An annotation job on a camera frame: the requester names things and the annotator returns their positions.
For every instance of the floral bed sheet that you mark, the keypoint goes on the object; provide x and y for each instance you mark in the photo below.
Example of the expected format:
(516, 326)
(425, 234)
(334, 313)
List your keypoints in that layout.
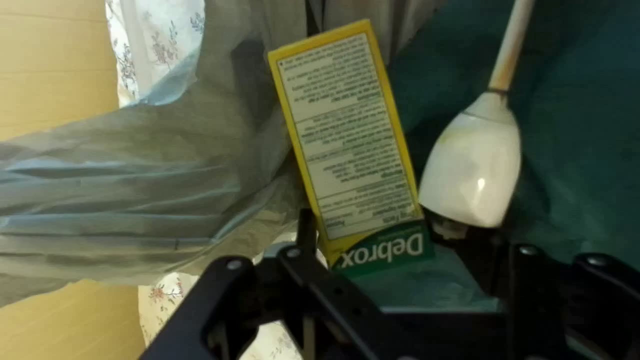
(158, 40)

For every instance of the yellow Debrox box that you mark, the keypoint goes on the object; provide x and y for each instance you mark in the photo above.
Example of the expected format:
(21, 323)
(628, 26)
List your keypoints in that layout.
(351, 149)

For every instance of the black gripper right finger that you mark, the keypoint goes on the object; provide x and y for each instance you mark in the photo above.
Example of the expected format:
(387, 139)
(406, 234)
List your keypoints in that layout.
(550, 311)

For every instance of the grey plastic bag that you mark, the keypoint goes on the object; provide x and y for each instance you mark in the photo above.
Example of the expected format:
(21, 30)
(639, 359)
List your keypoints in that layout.
(198, 167)

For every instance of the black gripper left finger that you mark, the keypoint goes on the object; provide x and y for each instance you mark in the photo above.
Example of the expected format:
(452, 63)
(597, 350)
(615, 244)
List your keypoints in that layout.
(324, 314)

